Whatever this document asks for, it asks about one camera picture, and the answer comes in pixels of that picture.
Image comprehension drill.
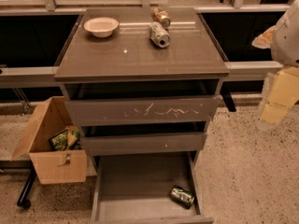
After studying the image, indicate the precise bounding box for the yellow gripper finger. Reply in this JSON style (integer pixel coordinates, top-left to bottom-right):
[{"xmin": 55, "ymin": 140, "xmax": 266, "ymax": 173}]
[
  {"xmin": 256, "ymin": 66, "xmax": 299, "ymax": 131},
  {"xmin": 251, "ymin": 26, "xmax": 276, "ymax": 49}
]

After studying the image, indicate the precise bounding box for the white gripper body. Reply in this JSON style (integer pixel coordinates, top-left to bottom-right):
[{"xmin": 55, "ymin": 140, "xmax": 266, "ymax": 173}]
[{"xmin": 271, "ymin": 0, "xmax": 299, "ymax": 66}]

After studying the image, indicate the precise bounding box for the top grey drawer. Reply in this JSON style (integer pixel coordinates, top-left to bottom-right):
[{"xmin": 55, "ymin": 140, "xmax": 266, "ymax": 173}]
[{"xmin": 65, "ymin": 96, "xmax": 219, "ymax": 126}]

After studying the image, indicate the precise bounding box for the grey drawer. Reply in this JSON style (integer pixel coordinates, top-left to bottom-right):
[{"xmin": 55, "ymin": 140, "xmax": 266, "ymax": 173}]
[
  {"xmin": 82, "ymin": 133, "xmax": 206, "ymax": 156},
  {"xmin": 65, "ymin": 96, "xmax": 219, "ymax": 126},
  {"xmin": 91, "ymin": 152, "xmax": 214, "ymax": 224}
]

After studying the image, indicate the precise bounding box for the silver green soda can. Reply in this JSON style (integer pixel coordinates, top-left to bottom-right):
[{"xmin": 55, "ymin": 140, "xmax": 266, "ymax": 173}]
[{"xmin": 149, "ymin": 21, "xmax": 170, "ymax": 49}]

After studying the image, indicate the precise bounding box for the orange soda can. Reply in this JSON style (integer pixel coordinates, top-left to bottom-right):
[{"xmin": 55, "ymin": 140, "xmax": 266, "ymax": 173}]
[{"xmin": 150, "ymin": 7, "xmax": 171, "ymax": 29}]

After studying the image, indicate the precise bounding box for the middle grey drawer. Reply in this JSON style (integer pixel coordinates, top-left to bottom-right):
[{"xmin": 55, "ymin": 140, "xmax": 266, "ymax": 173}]
[{"xmin": 82, "ymin": 133, "xmax": 206, "ymax": 156}]

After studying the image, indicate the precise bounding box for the grey drawer cabinet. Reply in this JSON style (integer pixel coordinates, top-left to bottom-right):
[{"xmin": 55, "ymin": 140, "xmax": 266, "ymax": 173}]
[{"xmin": 53, "ymin": 6, "xmax": 231, "ymax": 224}]

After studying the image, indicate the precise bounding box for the bottom grey drawer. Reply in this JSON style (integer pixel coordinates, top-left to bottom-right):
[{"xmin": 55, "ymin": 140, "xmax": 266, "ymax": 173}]
[{"xmin": 91, "ymin": 152, "xmax": 214, "ymax": 224}]

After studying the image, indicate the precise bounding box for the white bowl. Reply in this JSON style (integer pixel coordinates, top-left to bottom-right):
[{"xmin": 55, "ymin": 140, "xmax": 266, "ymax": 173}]
[{"xmin": 83, "ymin": 17, "xmax": 119, "ymax": 38}]

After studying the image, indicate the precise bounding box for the green snack bag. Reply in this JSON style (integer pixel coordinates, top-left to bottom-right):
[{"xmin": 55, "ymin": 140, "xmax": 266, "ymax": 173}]
[{"xmin": 49, "ymin": 126, "xmax": 80, "ymax": 151}]

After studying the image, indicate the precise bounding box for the cardboard box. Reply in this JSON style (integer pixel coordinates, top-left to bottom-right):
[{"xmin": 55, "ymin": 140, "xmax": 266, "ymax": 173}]
[{"xmin": 12, "ymin": 96, "xmax": 88, "ymax": 184}]

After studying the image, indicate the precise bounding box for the black table leg with caster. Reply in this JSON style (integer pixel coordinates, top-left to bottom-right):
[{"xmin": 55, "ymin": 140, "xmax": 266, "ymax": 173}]
[{"xmin": 17, "ymin": 168, "xmax": 36, "ymax": 210}]

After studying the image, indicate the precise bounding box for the grey metal rail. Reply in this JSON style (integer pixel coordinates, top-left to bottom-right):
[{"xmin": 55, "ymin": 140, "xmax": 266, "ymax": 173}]
[{"xmin": 0, "ymin": 61, "xmax": 282, "ymax": 89}]

